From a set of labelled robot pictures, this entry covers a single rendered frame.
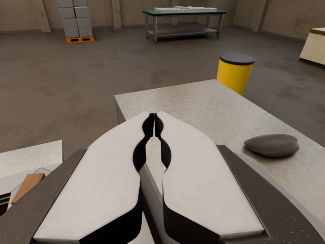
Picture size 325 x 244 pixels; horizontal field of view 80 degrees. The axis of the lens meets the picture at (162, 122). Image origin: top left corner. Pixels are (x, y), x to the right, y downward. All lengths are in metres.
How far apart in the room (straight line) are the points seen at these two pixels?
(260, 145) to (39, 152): 1.07
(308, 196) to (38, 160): 1.13
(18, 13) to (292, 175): 9.03
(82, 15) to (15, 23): 3.04
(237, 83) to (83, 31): 5.26
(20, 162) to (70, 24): 5.97
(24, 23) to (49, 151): 8.14
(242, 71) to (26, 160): 2.46
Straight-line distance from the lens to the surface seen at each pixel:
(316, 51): 6.08
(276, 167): 0.71
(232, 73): 2.79
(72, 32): 6.97
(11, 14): 9.19
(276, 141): 0.77
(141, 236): 0.70
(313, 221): 0.60
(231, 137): 0.76
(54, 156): 1.19
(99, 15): 9.21
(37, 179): 0.86
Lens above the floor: 1.50
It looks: 35 degrees down
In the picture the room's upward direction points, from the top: 2 degrees clockwise
